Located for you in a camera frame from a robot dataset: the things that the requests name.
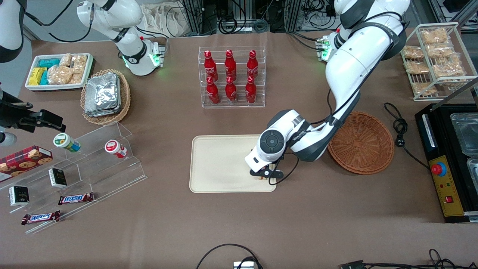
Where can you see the red cookie box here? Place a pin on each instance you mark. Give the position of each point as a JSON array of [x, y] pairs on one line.
[[22, 160]]

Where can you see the large metal container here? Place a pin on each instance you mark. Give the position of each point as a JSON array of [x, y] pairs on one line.
[[465, 134]]

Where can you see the clear bag of brown snacks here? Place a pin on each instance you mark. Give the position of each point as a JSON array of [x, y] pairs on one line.
[[434, 36], [440, 51], [417, 67], [424, 88], [413, 52], [448, 69]]

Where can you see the oval tan wicker basket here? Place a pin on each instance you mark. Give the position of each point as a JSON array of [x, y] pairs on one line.
[[125, 101]]

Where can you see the yellow control panel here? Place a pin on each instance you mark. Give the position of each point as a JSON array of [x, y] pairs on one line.
[[446, 190]]

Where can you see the black control box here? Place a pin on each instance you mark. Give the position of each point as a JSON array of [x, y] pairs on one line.
[[457, 175]]

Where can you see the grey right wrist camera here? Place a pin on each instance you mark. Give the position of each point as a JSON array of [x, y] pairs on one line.
[[7, 139]]

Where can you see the red lid cup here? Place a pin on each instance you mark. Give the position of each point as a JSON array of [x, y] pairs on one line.
[[112, 147]]

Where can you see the red cola bottle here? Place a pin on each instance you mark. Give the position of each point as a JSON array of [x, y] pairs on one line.
[[253, 64], [230, 64], [231, 92], [213, 93], [251, 92], [210, 65]]

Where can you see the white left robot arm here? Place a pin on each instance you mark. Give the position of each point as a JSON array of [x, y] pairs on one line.
[[347, 67]]

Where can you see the Snickers bar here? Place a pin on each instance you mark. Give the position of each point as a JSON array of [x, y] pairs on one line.
[[74, 198], [40, 218]]

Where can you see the white cloth bag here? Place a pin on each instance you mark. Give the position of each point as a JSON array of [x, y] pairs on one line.
[[160, 18]]

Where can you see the teal snack pack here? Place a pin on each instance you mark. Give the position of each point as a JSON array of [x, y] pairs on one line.
[[49, 62], [44, 78]]

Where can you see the clear bag of rice crackers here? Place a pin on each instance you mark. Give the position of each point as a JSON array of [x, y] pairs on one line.
[[77, 78], [59, 74], [65, 59], [79, 63]]

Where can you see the small black box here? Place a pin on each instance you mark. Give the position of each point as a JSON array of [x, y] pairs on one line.
[[58, 178], [18, 195]]

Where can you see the grey metal bar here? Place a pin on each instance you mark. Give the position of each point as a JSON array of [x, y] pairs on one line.
[[459, 89]]

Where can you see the yellow snack pack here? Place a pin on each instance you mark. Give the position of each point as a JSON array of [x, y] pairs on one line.
[[36, 76]]

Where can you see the white plastic bin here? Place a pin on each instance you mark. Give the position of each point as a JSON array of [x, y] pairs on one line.
[[31, 87]]

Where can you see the round brown wicker basket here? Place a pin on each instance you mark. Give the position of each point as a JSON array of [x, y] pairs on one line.
[[362, 145]]

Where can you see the clear acrylic step display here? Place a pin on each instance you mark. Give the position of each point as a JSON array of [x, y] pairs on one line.
[[97, 175]]

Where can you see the clear acrylic bottle rack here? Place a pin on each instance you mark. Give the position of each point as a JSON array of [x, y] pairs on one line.
[[231, 105]]

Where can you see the triangular sandwich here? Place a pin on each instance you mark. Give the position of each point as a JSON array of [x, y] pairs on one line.
[[273, 181]]

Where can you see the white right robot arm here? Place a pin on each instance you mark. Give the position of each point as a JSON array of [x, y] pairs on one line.
[[123, 15]]

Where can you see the silver foil pack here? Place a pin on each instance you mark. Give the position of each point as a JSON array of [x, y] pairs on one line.
[[101, 91], [112, 113]]

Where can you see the small metal container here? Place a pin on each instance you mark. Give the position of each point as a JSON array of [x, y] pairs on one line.
[[473, 170]]

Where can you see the red emergency stop button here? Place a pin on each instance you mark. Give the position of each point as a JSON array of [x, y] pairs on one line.
[[439, 169]]

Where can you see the beige plastic tray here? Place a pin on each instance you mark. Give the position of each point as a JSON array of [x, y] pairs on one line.
[[220, 164]]

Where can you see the green lid cup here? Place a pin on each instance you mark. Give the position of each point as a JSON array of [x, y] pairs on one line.
[[63, 141]]

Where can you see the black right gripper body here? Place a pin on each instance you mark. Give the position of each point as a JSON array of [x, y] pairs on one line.
[[12, 115]]

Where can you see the aluminium frame post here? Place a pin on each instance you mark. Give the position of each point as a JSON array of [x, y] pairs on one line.
[[194, 16], [293, 15]]

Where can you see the silver connector device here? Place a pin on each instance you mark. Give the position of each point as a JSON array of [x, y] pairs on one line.
[[244, 265]]

